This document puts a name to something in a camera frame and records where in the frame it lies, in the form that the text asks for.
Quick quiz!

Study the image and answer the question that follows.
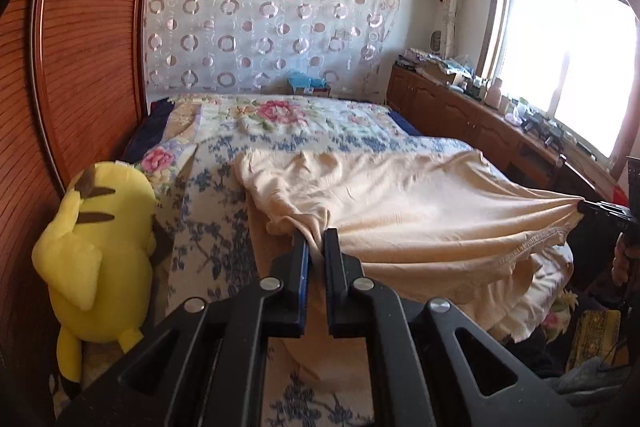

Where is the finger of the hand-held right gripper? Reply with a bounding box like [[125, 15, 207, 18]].
[[577, 201, 638, 228]]

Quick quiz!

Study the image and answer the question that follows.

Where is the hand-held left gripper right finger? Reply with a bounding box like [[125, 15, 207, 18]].
[[322, 229, 586, 427]]

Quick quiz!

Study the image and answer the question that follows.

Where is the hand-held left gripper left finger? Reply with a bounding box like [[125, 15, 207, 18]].
[[57, 232, 313, 427]]

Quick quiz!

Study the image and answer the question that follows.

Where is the cream printed t-shirt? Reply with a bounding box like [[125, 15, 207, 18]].
[[232, 149, 586, 383]]

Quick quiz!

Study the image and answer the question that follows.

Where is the person's right hand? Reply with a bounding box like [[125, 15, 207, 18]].
[[612, 236, 640, 288]]

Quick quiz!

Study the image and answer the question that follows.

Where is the blue floral bedsheet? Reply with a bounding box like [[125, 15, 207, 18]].
[[60, 134, 576, 427]]

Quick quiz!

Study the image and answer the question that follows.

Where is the yellow patterned cloth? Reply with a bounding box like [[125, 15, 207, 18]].
[[567, 309, 621, 370]]

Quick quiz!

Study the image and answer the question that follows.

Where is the floral quilt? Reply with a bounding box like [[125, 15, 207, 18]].
[[142, 94, 401, 198]]

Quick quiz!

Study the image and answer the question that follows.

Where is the wooden framed window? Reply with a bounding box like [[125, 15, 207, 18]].
[[475, 0, 640, 162]]

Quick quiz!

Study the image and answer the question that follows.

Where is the white bottle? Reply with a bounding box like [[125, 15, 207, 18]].
[[486, 78, 505, 108]]

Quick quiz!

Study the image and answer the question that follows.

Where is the grey cloth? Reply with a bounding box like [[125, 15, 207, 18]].
[[542, 357, 633, 408]]

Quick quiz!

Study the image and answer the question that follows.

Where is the long wooden cabinet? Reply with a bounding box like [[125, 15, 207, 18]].
[[386, 64, 626, 202]]

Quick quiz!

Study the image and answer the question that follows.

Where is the blue plastic bag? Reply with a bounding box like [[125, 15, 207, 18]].
[[287, 69, 329, 91]]

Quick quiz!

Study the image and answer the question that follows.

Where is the yellow plush toy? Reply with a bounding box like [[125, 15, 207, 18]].
[[31, 161, 158, 383]]

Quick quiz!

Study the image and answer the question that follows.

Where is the dark blue blanket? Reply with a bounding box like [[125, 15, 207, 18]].
[[122, 98, 176, 160]]

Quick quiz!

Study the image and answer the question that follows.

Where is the cardboard box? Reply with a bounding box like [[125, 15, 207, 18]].
[[424, 62, 459, 86]]

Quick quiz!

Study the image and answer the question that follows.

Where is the sheer circle-patterned curtain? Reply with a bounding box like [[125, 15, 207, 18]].
[[142, 0, 401, 95]]

